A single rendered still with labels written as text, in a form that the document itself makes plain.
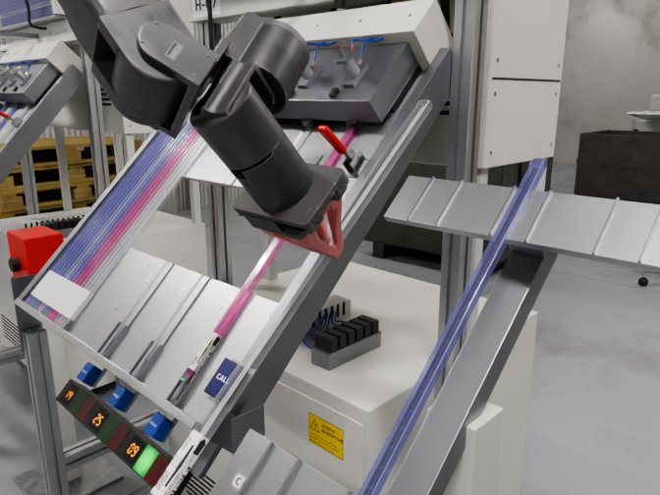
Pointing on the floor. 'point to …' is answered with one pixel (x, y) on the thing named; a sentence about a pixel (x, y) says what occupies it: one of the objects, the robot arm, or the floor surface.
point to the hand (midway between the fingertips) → (329, 247)
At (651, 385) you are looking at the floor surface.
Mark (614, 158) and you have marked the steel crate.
